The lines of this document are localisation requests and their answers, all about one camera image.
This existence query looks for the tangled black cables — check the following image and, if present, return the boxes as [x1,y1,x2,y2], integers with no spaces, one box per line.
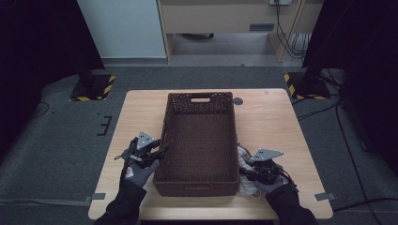
[320,67,346,95]

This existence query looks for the person's right hand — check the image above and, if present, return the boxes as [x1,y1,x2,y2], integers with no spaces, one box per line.
[253,178,294,195]

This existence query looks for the beige cabinet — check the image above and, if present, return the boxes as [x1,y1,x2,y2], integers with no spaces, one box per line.
[156,0,323,64]

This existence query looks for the black hanging cables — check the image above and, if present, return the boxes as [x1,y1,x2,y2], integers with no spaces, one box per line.
[291,32,312,59]

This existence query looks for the person's left hand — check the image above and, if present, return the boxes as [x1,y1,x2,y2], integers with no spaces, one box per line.
[120,158,161,188]

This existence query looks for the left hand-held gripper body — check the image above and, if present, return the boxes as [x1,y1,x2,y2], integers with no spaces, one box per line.
[123,130,157,169]

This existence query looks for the black power strip cable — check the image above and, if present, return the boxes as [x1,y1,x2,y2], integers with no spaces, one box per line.
[274,3,303,60]

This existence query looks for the black curtain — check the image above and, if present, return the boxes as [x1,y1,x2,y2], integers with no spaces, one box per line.
[301,0,398,176]
[0,0,106,163]

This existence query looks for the white grey cloth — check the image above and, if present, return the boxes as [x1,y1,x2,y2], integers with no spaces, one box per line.
[237,144,261,197]

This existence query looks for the thick black floor cable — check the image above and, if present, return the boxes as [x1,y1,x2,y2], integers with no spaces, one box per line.
[332,197,398,213]

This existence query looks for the brown woven basket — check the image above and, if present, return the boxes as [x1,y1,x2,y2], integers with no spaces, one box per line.
[152,91,241,198]

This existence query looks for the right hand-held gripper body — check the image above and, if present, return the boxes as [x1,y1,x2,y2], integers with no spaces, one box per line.
[250,148,287,186]

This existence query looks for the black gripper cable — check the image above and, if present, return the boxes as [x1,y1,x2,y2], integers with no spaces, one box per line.
[277,168,300,193]

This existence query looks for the black yellow striped stand base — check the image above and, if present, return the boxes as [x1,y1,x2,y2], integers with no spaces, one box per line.
[283,71,331,101]
[69,73,116,102]

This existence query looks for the short black floor cable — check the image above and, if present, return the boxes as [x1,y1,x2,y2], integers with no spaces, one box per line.
[296,102,340,122]

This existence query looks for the long black floor cable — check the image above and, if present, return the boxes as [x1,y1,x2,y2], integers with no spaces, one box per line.
[335,102,385,225]

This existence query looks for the thin black floor cable loop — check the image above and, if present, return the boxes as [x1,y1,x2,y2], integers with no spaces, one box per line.
[29,101,51,119]

